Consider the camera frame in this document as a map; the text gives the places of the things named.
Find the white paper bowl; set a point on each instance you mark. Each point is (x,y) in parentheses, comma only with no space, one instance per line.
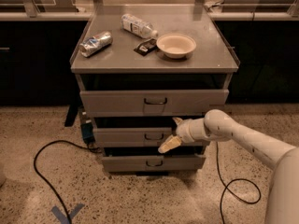
(176,46)

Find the grey metal drawer cabinet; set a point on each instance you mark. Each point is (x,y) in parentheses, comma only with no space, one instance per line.
(119,68)

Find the crushed silver can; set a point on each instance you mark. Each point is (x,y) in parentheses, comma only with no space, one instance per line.
(93,44)

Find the grey drawer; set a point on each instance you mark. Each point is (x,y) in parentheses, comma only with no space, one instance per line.
(153,163)
(131,137)
(151,103)

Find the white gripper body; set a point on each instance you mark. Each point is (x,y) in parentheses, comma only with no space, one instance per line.
(183,131)

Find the blue power adapter box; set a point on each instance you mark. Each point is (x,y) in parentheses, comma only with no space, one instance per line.
(87,132)

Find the clear plastic water bottle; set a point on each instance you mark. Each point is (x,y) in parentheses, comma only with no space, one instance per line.
(137,26)

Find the black snack packet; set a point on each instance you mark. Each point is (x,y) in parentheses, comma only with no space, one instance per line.
(146,47)

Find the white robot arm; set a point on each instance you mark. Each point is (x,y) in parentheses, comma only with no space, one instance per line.
(282,158)

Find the grey bottom drawer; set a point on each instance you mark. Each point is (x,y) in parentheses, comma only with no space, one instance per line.
(153,163)

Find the grey top drawer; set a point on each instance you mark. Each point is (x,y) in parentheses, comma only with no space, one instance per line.
(151,103)

